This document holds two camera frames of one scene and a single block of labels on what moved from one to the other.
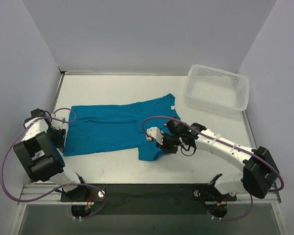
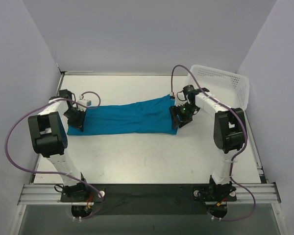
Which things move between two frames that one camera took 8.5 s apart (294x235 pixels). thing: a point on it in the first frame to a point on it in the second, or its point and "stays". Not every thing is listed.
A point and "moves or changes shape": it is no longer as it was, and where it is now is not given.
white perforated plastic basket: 217,90 stays
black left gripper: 59,136 to 76,117
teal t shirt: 98,128 moves or changes shape
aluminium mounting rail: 43,194 stays
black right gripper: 166,143 to 180,115
